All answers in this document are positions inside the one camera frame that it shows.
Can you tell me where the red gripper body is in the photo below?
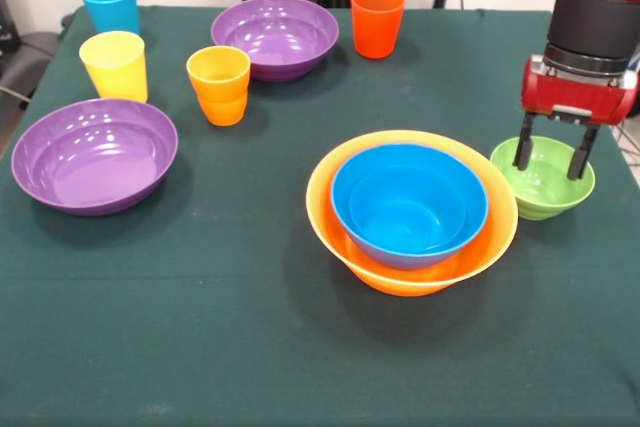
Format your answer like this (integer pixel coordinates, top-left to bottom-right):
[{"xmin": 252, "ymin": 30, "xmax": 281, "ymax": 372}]
[{"xmin": 520, "ymin": 54, "xmax": 640, "ymax": 127}]

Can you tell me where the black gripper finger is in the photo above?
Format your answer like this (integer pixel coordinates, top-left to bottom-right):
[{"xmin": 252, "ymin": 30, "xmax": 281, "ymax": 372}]
[
  {"xmin": 567, "ymin": 124, "xmax": 599, "ymax": 181},
  {"xmin": 512, "ymin": 112, "xmax": 536, "ymax": 171}
]

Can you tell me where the green bowl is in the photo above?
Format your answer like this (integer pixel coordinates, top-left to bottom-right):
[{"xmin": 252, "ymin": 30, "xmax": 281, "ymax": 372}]
[{"xmin": 489, "ymin": 135, "xmax": 597, "ymax": 222}]

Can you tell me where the large blue bowl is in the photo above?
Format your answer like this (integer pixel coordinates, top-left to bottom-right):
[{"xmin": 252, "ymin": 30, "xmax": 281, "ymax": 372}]
[{"xmin": 330, "ymin": 143, "xmax": 490, "ymax": 271}]

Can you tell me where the small light blue bowl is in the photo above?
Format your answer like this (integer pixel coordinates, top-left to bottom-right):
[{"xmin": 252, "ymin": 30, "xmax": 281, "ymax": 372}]
[{"xmin": 348, "ymin": 165, "xmax": 469, "ymax": 254}]

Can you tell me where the large orange bowl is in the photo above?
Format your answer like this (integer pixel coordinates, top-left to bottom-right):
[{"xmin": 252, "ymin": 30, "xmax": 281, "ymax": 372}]
[{"xmin": 305, "ymin": 129, "xmax": 520, "ymax": 298}]

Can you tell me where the red cup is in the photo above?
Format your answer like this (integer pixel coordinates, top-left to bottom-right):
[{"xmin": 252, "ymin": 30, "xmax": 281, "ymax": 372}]
[{"xmin": 349, "ymin": 0, "xmax": 407, "ymax": 60}]

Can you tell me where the purple bowl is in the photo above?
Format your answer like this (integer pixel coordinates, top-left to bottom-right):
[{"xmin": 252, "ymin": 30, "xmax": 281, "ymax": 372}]
[
  {"xmin": 210, "ymin": 0, "xmax": 341, "ymax": 83},
  {"xmin": 10, "ymin": 98, "xmax": 180, "ymax": 217}
]

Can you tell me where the orange cup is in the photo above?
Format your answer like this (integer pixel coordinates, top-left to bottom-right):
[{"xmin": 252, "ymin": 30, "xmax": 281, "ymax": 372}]
[{"xmin": 186, "ymin": 45, "xmax": 252, "ymax": 127}]

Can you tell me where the dark green tablecloth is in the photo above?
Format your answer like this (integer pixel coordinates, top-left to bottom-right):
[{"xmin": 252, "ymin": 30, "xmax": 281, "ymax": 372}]
[{"xmin": 0, "ymin": 5, "xmax": 640, "ymax": 427}]

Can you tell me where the yellow cup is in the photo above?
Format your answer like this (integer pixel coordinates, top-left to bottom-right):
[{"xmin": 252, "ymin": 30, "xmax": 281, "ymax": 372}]
[{"xmin": 78, "ymin": 31, "xmax": 149, "ymax": 104}]

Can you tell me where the blue cup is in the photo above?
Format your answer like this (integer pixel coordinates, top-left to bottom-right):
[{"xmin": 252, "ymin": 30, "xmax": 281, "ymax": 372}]
[{"xmin": 79, "ymin": 0, "xmax": 141, "ymax": 37}]

